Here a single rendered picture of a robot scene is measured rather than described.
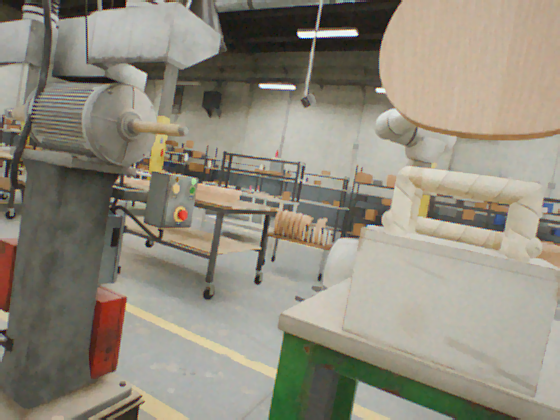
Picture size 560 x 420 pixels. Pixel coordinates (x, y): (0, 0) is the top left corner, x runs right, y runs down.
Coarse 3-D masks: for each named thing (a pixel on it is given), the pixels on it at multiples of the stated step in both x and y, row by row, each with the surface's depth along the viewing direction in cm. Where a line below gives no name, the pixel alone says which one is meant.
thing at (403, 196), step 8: (400, 176) 56; (400, 184) 56; (408, 184) 55; (400, 192) 55; (408, 192) 55; (392, 200) 57; (400, 200) 55; (408, 200) 55; (392, 208) 56; (400, 208) 55; (408, 208) 55; (400, 216) 55; (408, 216) 56; (392, 224) 56; (400, 224) 55; (408, 224) 56; (392, 232) 56; (400, 232) 55
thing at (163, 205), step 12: (156, 180) 130; (168, 180) 127; (180, 180) 132; (156, 192) 130; (168, 192) 128; (180, 192) 133; (156, 204) 129; (168, 204) 129; (180, 204) 134; (192, 204) 140; (132, 216) 134; (156, 216) 129; (168, 216) 130; (192, 216) 141; (144, 228) 134; (156, 240) 134
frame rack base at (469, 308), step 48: (384, 240) 55; (432, 240) 57; (384, 288) 55; (432, 288) 52; (480, 288) 49; (528, 288) 46; (384, 336) 55; (432, 336) 51; (480, 336) 48; (528, 336) 46; (528, 384) 46
